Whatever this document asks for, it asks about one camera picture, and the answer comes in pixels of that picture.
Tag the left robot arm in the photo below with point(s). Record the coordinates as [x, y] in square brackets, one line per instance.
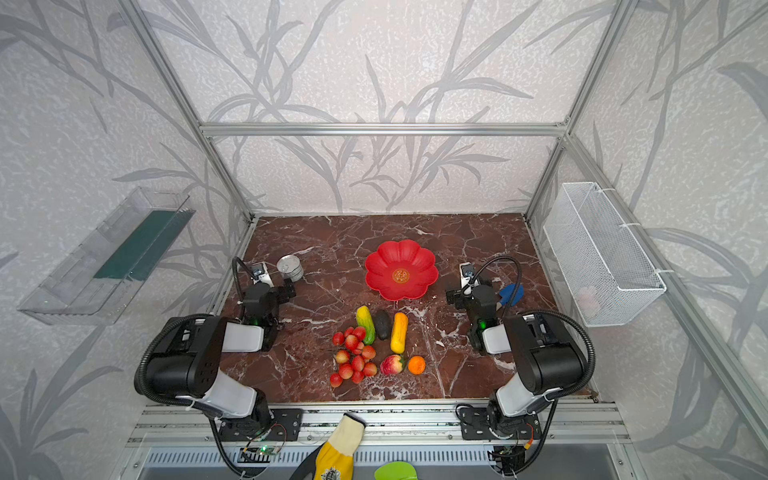
[181, 366]

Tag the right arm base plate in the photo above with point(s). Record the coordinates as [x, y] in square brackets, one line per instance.
[486, 423]

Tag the red fake cherry bunch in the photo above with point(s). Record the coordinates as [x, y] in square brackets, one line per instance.
[354, 358]

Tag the aluminium front rail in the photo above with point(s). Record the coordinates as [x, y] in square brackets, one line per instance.
[577, 420]

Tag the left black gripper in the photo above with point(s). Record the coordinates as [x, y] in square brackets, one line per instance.
[279, 291]

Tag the white wire mesh basket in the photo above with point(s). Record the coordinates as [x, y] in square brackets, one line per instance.
[595, 246]

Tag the dark fake avocado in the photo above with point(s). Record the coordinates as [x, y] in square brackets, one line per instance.
[383, 323]

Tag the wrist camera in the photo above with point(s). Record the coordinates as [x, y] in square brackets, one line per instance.
[260, 274]
[467, 274]

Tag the clear plastic wall shelf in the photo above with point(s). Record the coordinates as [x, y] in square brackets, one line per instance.
[96, 282]

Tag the yellow work glove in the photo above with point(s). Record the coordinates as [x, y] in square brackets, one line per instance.
[334, 459]

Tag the red flower-shaped fruit bowl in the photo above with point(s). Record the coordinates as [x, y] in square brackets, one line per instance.
[400, 270]

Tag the green circuit board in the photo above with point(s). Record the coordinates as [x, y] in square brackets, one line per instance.
[258, 454]

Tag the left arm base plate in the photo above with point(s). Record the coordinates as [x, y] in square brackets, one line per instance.
[281, 425]

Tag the silver tin can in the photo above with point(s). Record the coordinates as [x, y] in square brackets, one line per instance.
[290, 268]

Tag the small fake orange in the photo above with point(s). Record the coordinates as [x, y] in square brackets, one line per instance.
[416, 365]

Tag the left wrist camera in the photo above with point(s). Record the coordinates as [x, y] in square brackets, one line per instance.
[260, 274]

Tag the blue trowel wooden handle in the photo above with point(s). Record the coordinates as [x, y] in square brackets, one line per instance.
[511, 294]

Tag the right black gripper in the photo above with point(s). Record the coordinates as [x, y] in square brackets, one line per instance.
[463, 297]

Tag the pink object in basket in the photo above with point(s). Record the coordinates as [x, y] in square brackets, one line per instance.
[588, 302]

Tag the red yellow fake peach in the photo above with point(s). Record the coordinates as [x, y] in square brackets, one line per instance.
[392, 365]

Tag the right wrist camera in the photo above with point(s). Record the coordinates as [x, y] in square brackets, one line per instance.
[467, 274]

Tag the green plastic object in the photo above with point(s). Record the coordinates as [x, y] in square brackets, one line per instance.
[397, 470]

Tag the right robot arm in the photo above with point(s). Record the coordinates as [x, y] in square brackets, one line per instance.
[553, 354]

